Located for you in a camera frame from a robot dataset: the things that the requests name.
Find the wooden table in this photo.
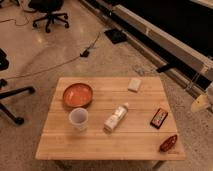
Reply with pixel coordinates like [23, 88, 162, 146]
[36, 77, 186, 163]

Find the white plastic bottle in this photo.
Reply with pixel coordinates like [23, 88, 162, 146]
[104, 103, 129, 132]

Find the black office chair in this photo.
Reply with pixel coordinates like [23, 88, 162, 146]
[28, 0, 69, 33]

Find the black floor mat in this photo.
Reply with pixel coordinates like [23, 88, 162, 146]
[105, 29, 127, 44]

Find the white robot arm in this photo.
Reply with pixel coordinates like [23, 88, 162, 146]
[191, 82, 213, 112]

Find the orange ceramic bowl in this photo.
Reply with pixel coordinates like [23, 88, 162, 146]
[63, 83, 93, 108]

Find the black chair base left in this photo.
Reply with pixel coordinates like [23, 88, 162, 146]
[0, 48, 36, 126]

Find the black floor cable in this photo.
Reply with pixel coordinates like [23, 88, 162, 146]
[0, 30, 103, 81]

